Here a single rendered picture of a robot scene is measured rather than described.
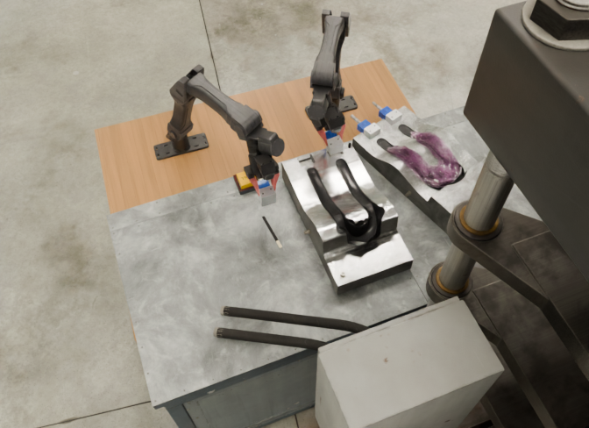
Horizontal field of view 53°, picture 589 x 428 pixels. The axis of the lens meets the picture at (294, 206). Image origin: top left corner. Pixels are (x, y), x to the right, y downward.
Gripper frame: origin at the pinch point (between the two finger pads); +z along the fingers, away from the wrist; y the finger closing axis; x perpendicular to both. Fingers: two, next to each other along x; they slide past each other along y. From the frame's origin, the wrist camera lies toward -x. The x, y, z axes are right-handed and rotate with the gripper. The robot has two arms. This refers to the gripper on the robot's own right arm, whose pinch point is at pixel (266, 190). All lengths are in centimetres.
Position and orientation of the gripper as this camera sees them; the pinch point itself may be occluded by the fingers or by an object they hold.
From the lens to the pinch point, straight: 192.6
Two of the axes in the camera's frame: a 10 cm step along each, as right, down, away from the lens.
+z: 1.6, 8.5, 5.0
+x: -3.2, -4.3, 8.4
